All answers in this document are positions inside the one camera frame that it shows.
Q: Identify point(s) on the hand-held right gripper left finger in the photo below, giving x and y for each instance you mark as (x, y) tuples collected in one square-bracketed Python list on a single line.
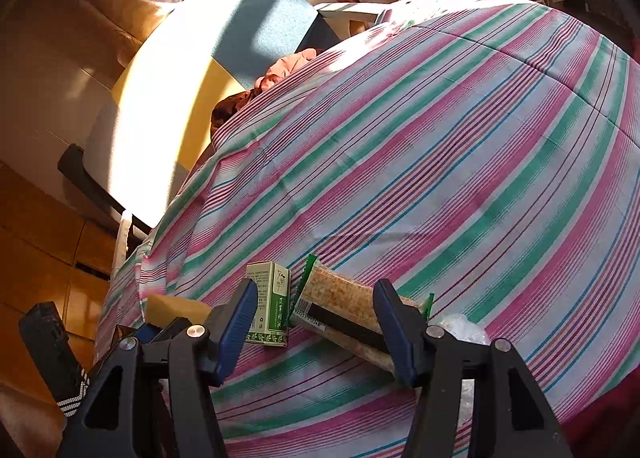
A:
[(237, 323)]

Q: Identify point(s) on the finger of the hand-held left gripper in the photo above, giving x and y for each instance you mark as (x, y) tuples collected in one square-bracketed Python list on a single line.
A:
[(160, 330)]

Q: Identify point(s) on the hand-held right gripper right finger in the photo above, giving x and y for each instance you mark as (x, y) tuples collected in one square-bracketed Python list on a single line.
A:
[(395, 333)]

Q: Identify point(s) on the yellow sponge block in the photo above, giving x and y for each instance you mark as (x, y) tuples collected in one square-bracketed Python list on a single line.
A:
[(175, 310)]

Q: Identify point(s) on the small green white box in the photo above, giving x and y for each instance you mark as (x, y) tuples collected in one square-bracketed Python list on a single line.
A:
[(272, 308)]

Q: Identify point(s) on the cracker packet with black strip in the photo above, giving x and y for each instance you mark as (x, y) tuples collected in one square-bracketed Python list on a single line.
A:
[(340, 293)]

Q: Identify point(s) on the clear plastic bag bundle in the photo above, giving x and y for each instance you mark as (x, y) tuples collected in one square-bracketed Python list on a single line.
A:
[(460, 328)]

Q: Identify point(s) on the wooden wardrobe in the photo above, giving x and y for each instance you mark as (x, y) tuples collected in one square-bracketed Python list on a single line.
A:
[(40, 248)]

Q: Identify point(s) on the striped bed sheet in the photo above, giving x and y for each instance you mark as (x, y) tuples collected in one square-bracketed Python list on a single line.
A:
[(400, 162)]

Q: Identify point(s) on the brown cloth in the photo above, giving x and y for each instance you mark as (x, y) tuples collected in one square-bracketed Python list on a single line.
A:
[(232, 110)]

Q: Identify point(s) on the red cloth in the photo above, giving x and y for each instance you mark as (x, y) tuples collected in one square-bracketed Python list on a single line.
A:
[(610, 418)]

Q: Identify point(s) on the pink cloth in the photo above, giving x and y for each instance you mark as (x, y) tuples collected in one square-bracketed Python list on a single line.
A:
[(285, 68)]

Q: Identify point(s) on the black bed frame bar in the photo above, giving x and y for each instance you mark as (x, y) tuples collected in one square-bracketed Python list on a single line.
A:
[(85, 177)]

